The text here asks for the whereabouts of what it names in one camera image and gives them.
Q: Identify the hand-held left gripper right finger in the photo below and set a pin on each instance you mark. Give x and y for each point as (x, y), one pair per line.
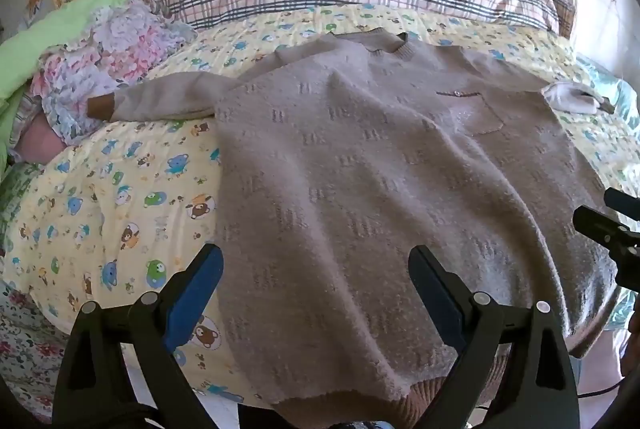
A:
(435, 294)

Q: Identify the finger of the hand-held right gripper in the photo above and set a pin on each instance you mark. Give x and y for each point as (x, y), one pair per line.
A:
(620, 199)
(600, 226)

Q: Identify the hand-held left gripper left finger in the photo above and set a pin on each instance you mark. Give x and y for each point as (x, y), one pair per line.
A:
(197, 294)

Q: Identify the beige knit sweater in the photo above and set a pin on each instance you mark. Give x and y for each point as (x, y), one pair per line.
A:
(350, 159)

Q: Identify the light blue cloth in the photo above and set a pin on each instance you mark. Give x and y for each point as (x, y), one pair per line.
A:
(625, 99)

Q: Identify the yellow bear print blanket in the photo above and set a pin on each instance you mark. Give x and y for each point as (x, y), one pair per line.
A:
(100, 209)

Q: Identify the floral bed sheet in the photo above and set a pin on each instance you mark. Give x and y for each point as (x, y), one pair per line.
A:
(25, 349)

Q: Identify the pink pillow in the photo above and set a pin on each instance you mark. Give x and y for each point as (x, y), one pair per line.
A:
(40, 141)

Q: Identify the pink white fluffy blanket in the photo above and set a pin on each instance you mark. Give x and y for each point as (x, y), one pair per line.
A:
(130, 39)

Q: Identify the light green blanket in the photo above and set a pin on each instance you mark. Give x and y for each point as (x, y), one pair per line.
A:
(60, 29)

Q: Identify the small wall sticker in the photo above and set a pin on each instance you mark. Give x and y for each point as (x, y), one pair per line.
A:
(35, 3)

